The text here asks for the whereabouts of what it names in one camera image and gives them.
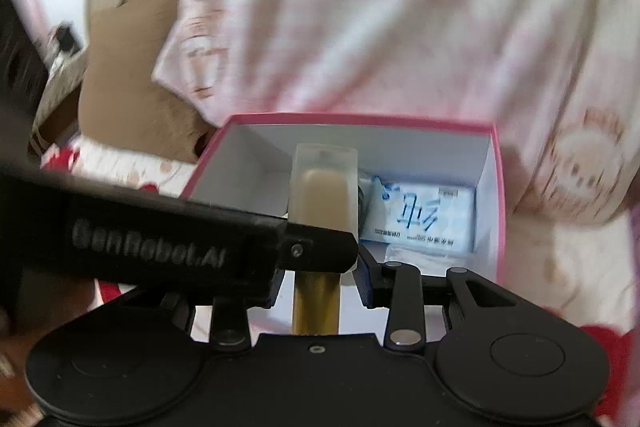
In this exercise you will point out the brush with clear cap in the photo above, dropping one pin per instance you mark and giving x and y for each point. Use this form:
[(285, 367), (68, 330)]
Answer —
[(322, 187)]

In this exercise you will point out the side table with patterned cloth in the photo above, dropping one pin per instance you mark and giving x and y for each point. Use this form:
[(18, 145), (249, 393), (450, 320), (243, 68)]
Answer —
[(60, 79)]

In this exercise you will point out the pink white cartoon blanket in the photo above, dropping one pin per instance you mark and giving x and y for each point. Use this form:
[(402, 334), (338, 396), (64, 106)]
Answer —
[(375, 17)]

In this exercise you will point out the blue tissue packet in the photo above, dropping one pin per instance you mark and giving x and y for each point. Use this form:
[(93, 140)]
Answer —
[(425, 212)]

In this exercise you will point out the brown pillow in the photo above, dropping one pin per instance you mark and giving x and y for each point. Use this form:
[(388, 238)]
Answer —
[(135, 97)]

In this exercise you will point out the pink cardboard box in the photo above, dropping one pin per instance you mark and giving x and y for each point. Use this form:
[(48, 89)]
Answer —
[(260, 167)]

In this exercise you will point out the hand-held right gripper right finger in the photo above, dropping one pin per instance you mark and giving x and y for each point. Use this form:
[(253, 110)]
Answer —
[(370, 279)]

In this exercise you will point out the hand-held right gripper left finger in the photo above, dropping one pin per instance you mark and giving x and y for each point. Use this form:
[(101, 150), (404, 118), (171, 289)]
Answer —
[(227, 319)]

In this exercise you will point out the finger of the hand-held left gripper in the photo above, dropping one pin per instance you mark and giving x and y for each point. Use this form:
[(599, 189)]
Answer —
[(320, 252)]

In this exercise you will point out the red bear print bed sheet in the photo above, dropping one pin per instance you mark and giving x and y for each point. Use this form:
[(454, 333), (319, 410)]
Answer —
[(550, 267)]

